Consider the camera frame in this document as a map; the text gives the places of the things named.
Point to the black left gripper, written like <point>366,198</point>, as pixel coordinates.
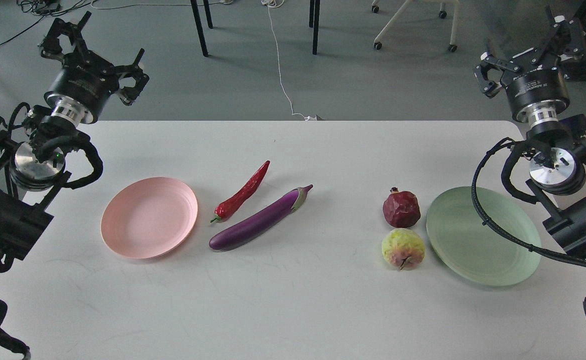
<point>79,85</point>

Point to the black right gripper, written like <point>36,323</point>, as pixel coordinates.
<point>564,44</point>

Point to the red chili pepper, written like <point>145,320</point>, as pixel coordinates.
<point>231,205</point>

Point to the dark red pomegranate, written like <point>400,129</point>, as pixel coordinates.
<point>401,209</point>

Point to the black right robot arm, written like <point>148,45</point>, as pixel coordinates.
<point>548,166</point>

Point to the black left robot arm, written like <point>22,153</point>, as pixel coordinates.
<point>42,151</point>

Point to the white office chair base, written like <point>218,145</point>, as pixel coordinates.
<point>399,20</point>

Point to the pink plate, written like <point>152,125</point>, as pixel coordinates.
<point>149,218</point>

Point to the green plate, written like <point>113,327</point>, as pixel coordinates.
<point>473,250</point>

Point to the purple eggplant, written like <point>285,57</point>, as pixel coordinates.
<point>249,229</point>

